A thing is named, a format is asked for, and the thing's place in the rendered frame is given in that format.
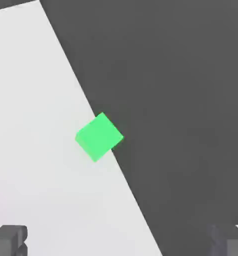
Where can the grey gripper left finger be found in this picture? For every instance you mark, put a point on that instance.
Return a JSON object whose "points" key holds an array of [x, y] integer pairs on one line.
{"points": [[7, 240]]}

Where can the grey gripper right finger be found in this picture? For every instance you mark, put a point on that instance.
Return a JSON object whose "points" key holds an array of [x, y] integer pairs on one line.
{"points": [[231, 245]]}

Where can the small green cube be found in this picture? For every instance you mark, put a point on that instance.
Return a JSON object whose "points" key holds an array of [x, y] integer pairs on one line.
{"points": [[99, 137]]}

